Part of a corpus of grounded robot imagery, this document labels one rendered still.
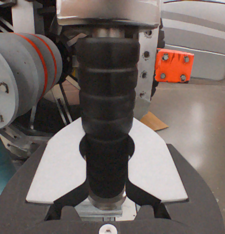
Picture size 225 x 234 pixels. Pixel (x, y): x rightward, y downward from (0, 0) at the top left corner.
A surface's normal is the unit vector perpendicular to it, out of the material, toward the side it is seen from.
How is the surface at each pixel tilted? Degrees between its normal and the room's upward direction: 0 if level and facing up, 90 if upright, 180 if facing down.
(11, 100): 90
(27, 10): 90
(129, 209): 0
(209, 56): 90
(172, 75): 90
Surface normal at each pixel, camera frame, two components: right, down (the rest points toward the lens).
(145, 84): 0.04, 0.50
